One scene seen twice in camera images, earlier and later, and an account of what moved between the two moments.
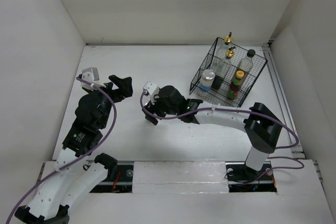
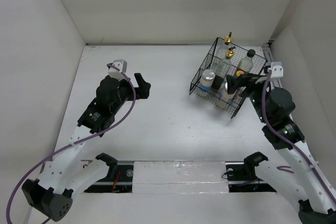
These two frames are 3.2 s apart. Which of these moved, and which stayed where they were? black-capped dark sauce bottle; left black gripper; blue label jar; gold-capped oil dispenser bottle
Moved: left black gripper
Stayed: black-capped dark sauce bottle; blue label jar; gold-capped oil dispenser bottle
